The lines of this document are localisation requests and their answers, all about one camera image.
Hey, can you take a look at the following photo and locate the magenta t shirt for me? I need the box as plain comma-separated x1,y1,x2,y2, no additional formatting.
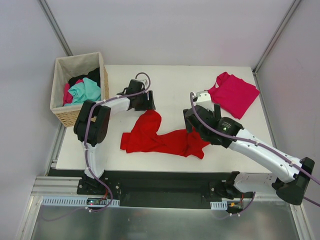
208,72,260,120

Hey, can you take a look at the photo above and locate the red t shirt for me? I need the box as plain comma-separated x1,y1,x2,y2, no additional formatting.
120,110,209,160

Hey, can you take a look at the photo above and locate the wicker basket with cloth liner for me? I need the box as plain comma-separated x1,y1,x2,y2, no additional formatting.
50,52,109,127

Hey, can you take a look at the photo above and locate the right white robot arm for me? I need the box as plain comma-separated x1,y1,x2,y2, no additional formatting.
183,104,315,206

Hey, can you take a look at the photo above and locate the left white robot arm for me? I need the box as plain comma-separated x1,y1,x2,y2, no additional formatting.
73,79,156,195

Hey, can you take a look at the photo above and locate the black t shirt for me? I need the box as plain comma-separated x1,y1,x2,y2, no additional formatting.
68,67,101,88

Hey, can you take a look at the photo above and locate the teal t shirt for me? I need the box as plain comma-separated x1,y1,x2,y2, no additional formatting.
62,77,101,106

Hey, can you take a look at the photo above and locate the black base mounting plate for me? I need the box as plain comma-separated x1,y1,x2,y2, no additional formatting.
48,169,235,210

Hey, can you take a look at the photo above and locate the pink t shirt in basket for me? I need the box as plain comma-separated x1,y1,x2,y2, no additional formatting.
63,79,84,106

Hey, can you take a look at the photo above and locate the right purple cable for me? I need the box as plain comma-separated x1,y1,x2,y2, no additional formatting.
189,91,320,221

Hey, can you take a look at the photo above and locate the purple cable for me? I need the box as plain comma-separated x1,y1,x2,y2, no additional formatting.
189,91,320,221
39,72,152,222

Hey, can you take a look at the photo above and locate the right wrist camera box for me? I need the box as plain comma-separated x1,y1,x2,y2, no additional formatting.
195,91,214,111

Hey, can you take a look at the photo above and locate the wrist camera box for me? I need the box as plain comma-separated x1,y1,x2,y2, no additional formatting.
195,91,214,111
139,79,149,86

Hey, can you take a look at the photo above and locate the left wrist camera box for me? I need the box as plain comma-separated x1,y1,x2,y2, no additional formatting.
139,79,149,86

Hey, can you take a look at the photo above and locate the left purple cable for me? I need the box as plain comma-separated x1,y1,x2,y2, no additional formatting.
39,72,152,222

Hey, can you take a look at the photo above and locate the right white cable duct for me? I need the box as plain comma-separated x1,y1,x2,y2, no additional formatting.
210,201,228,211

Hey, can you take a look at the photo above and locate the white cable duct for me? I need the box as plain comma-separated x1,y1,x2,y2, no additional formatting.
210,201,228,211
42,196,120,208

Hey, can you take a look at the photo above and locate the aluminium frame rail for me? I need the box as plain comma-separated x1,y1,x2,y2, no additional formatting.
31,175,83,194

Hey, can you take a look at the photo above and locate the left white cable duct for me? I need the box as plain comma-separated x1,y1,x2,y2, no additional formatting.
42,196,120,208

